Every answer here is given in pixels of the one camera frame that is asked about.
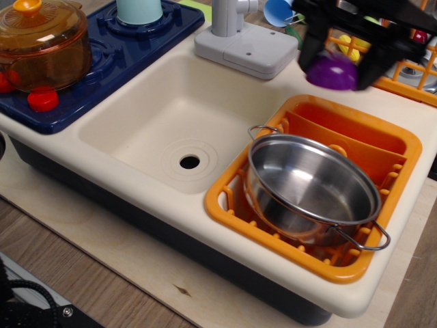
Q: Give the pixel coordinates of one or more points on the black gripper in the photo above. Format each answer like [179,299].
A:
[386,25]

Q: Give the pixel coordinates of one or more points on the purple toy eggplant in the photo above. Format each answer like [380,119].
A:
[333,71]

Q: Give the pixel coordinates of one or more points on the stainless steel pan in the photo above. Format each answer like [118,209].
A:
[311,193]

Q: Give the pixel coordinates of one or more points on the yellow toy corn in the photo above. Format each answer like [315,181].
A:
[353,54]

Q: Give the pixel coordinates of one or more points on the green toy chili pepper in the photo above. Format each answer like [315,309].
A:
[289,30]

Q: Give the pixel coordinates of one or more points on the steel pot lid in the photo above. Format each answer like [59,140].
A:
[412,77]

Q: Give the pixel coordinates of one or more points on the red toy fruit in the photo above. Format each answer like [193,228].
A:
[420,36]

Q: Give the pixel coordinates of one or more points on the blue plastic cup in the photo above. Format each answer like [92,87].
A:
[279,12]

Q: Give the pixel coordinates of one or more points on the grey toy faucet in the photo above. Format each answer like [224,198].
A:
[245,47]

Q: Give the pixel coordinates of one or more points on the light teal cup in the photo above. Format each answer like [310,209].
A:
[139,12]

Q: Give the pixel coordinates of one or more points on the navy blue toy stove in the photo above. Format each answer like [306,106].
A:
[120,52]

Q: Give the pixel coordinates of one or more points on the cream toy sink unit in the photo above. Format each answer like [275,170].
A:
[149,153]

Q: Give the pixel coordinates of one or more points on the light plywood base board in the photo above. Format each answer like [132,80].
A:
[122,277]

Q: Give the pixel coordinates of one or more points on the amber transparent pot with lid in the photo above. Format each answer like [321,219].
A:
[44,45]

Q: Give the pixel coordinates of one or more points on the red stove knob at edge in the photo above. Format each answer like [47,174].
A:
[5,85]

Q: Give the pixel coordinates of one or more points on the orange wire dish rack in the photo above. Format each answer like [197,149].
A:
[389,85]

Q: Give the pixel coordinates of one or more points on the black bracket with screw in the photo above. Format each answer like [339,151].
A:
[71,317]

